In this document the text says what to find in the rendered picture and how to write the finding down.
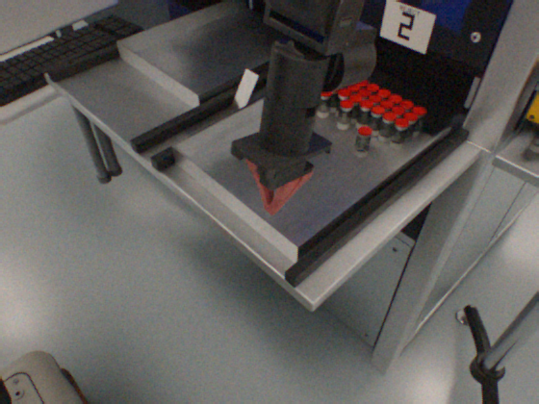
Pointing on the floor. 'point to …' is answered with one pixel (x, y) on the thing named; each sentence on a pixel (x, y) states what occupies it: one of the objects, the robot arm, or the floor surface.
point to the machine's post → (500, 118)
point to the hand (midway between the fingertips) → (270, 206)
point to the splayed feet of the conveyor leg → (468, 315)
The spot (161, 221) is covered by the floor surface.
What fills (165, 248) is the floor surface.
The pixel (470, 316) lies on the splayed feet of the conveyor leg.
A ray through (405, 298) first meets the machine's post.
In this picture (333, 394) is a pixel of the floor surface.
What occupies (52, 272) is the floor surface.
